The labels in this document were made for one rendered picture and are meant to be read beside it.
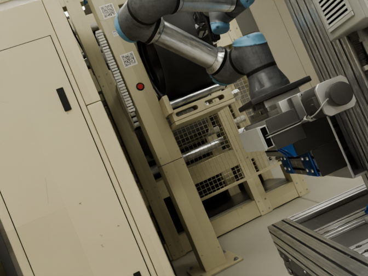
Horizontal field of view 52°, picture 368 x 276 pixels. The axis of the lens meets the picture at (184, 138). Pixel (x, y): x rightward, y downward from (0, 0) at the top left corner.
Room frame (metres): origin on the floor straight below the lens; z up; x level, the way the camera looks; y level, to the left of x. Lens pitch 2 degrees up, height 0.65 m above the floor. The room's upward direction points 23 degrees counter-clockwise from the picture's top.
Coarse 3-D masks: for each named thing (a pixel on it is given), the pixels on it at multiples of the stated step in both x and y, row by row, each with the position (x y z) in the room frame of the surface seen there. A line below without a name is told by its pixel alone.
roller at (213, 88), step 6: (216, 84) 2.07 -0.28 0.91; (198, 90) 2.05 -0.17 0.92; (204, 90) 2.05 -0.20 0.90; (210, 90) 2.06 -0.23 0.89; (216, 90) 2.07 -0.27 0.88; (186, 96) 2.02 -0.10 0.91; (192, 96) 2.03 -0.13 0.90; (198, 96) 2.04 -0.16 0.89; (174, 102) 2.00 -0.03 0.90; (180, 102) 2.01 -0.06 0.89; (186, 102) 2.03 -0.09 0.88
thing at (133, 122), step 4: (116, 88) 2.46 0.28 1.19; (116, 92) 2.53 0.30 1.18; (120, 96) 2.42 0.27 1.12; (120, 100) 2.49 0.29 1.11; (124, 104) 2.41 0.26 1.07; (124, 108) 2.47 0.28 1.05; (124, 112) 2.54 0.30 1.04; (128, 116) 2.44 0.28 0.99; (132, 116) 2.43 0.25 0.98; (128, 120) 2.53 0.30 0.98; (132, 120) 2.41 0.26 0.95; (136, 120) 2.44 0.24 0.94; (132, 124) 2.43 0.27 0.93; (136, 124) 2.42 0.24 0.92; (132, 128) 2.50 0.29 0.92; (136, 128) 2.56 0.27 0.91; (140, 128) 2.56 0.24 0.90
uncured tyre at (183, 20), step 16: (176, 16) 1.92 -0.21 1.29; (192, 16) 1.93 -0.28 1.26; (192, 32) 1.92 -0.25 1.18; (144, 48) 2.39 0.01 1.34; (160, 48) 1.91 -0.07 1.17; (144, 64) 2.36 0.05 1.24; (160, 64) 2.46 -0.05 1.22; (176, 64) 1.92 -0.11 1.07; (192, 64) 1.94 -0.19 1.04; (160, 80) 2.44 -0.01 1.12; (176, 80) 1.97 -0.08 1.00; (192, 80) 1.99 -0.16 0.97; (208, 80) 2.05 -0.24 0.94; (160, 96) 2.27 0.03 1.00; (176, 96) 2.06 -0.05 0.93
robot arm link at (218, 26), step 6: (210, 12) 1.52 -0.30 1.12; (216, 12) 1.48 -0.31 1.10; (222, 12) 1.46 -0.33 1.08; (210, 18) 1.52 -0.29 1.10; (216, 18) 1.49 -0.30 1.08; (222, 18) 1.47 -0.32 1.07; (228, 18) 1.47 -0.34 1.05; (234, 18) 1.48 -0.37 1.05; (210, 24) 1.52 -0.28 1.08; (216, 24) 1.49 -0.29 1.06; (222, 24) 1.49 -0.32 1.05; (228, 24) 1.50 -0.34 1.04; (216, 30) 1.51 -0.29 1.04; (222, 30) 1.51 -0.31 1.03; (228, 30) 1.53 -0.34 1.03
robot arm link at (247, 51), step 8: (256, 32) 1.36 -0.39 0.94; (240, 40) 1.35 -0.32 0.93; (248, 40) 1.34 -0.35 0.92; (256, 40) 1.34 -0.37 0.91; (264, 40) 1.36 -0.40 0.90; (232, 48) 1.43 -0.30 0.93; (240, 48) 1.36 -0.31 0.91; (248, 48) 1.34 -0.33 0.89; (256, 48) 1.34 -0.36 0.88; (264, 48) 1.35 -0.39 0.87; (232, 56) 1.41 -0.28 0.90; (240, 56) 1.37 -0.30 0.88; (248, 56) 1.35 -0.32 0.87; (256, 56) 1.34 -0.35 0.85; (264, 56) 1.34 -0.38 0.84; (272, 56) 1.36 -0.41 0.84; (232, 64) 1.41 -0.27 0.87; (240, 64) 1.39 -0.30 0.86; (248, 64) 1.36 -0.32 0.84; (256, 64) 1.34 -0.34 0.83; (264, 64) 1.34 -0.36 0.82; (240, 72) 1.43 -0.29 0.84; (248, 72) 1.37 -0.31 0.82
